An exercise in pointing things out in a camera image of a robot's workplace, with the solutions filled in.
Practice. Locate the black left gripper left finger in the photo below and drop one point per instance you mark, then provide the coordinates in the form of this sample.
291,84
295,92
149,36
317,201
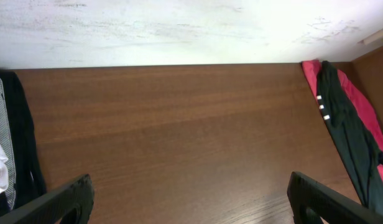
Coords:
71,203

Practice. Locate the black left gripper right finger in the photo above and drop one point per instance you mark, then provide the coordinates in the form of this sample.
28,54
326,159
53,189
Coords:
313,202

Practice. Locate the red and black garment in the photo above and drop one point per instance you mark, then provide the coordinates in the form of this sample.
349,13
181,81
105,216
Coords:
352,125

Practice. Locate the folded black garment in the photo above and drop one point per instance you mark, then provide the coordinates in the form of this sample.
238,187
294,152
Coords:
17,139

